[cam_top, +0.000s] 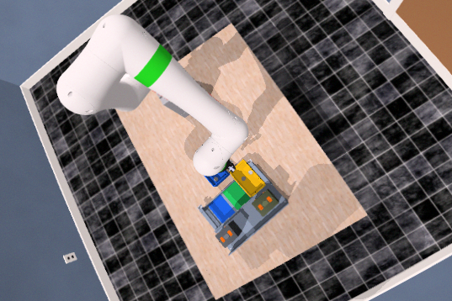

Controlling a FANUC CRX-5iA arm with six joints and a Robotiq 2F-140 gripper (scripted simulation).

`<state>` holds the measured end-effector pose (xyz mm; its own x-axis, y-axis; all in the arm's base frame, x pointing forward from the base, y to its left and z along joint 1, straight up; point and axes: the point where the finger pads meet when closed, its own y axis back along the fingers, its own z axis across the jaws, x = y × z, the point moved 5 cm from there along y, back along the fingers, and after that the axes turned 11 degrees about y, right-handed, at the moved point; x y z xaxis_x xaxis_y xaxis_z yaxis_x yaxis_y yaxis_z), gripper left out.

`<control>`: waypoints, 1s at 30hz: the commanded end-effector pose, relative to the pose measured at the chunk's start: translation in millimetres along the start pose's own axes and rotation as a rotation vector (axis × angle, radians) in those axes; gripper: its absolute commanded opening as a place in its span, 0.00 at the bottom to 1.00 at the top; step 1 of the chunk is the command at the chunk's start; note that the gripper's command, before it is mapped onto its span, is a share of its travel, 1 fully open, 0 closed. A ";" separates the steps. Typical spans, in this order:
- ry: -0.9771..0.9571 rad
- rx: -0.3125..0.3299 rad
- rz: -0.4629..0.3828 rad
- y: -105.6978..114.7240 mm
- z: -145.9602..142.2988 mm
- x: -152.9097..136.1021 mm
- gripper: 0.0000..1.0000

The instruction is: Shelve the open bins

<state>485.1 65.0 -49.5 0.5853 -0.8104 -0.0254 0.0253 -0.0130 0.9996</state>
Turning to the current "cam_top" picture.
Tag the blue bin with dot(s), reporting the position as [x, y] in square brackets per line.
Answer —
[221, 177]

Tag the yellow bin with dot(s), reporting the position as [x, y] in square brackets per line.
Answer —
[252, 183]

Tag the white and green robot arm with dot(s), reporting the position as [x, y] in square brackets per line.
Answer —
[123, 55]

